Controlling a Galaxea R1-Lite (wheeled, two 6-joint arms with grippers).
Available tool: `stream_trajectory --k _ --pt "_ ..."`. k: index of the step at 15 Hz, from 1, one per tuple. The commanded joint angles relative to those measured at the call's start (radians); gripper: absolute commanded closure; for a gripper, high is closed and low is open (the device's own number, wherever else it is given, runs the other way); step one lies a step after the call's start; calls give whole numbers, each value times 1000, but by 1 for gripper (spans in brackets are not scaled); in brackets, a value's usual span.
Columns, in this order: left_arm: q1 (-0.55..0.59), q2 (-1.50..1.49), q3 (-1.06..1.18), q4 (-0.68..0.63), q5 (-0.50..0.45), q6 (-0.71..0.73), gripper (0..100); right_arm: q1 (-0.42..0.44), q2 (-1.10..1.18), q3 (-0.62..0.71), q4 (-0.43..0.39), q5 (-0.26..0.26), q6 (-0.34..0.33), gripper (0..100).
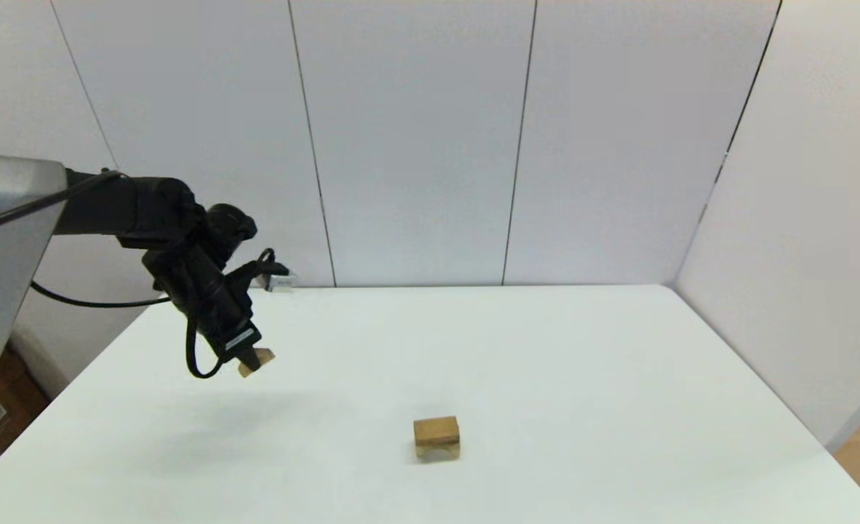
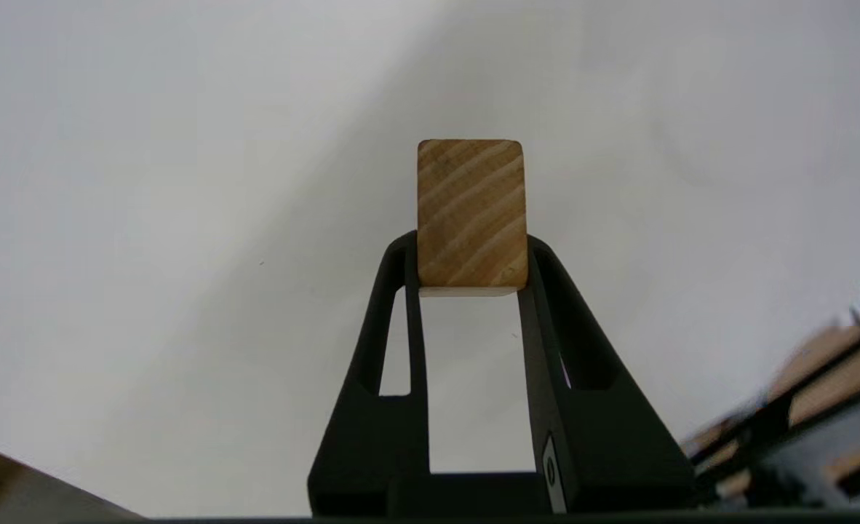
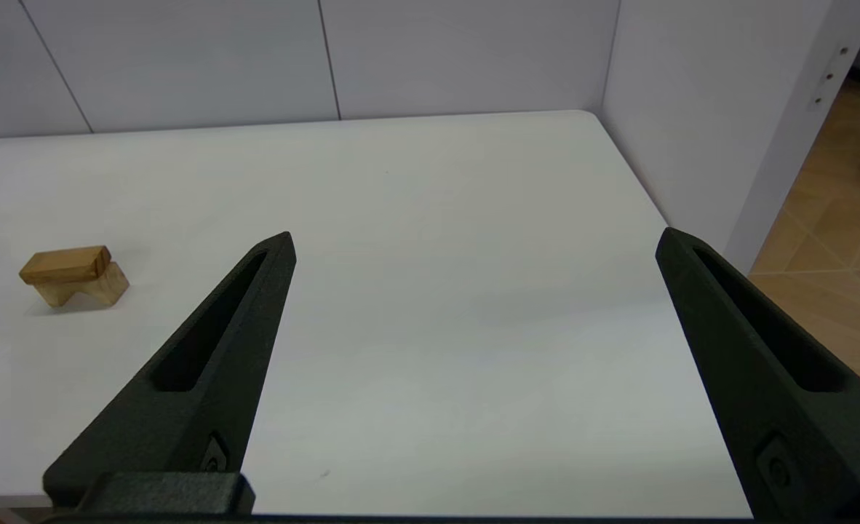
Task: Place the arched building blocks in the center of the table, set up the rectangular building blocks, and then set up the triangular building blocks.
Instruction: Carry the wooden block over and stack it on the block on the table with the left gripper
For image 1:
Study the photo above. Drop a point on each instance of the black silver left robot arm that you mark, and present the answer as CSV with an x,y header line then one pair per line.
x,y
8,240

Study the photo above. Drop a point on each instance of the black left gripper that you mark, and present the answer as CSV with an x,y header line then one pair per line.
x,y
212,298

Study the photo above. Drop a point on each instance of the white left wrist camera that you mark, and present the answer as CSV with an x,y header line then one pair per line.
x,y
279,280

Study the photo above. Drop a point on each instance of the arched wooden building block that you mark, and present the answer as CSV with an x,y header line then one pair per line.
x,y
437,451

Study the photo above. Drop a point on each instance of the brown cardboard box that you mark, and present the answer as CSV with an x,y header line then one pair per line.
x,y
1,415

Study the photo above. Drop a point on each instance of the triangular wooden building block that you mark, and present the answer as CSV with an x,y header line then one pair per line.
x,y
264,358

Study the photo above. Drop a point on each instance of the rectangular wooden building block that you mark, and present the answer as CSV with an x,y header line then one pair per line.
x,y
436,430

